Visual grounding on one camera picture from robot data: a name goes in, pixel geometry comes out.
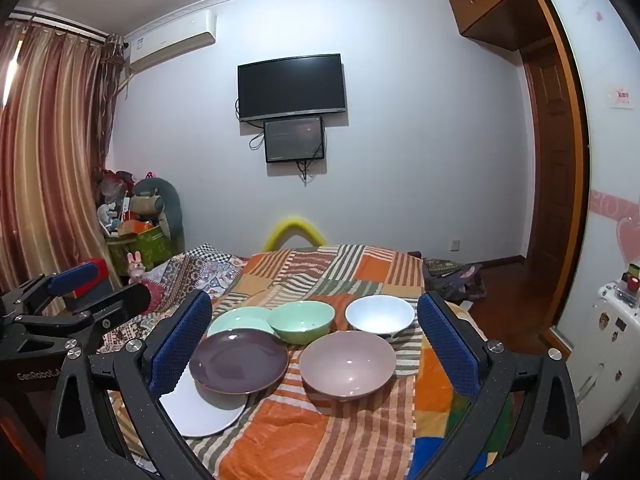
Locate green bowl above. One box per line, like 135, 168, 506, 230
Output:
266, 301, 336, 345

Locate grey plush toy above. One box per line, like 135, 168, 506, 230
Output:
131, 175, 183, 241

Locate mint green plate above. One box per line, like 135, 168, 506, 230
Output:
206, 306, 281, 341

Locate green box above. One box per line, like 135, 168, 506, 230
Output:
106, 225, 178, 276

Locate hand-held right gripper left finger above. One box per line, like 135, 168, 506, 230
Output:
45, 289, 216, 480

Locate black curtain rail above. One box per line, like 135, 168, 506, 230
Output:
14, 7, 112, 41

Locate orange striped blanket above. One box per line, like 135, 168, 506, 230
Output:
107, 244, 516, 480

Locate large black wall television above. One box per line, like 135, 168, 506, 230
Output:
237, 53, 348, 123

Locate white plate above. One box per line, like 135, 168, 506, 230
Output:
159, 365, 248, 437

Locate dark cloth bag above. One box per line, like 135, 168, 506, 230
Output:
422, 257, 488, 303

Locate pink bunny toy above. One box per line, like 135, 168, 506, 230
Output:
126, 251, 148, 281

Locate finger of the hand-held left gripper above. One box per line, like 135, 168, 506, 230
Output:
0, 259, 102, 318
15, 282, 152, 356

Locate wooden overhead cabinet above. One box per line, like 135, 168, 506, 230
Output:
447, 0, 573, 51

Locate small black wall monitor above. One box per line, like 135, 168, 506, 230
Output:
263, 116, 327, 164

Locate wooden door frame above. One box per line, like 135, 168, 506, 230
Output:
527, 0, 593, 356

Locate pink bowl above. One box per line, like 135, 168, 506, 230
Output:
299, 331, 397, 402

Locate black cable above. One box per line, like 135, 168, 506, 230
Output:
296, 159, 321, 187

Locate white air conditioner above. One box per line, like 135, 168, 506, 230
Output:
125, 9, 218, 73

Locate white bowl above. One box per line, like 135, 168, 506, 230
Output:
345, 295, 416, 337

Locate white mini fridge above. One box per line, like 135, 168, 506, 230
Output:
570, 282, 640, 448

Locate wooden door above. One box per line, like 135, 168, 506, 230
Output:
522, 50, 576, 331

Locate white wardrobe door pink hearts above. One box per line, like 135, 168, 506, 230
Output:
545, 0, 640, 441

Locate purple plate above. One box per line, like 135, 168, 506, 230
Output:
188, 328, 290, 395

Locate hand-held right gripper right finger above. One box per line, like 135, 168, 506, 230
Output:
417, 291, 583, 480

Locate pile of toys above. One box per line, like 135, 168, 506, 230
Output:
95, 167, 136, 236

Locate patchwork quilt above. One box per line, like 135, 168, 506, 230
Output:
95, 244, 251, 356

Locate striped curtain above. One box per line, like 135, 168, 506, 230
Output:
0, 10, 126, 301

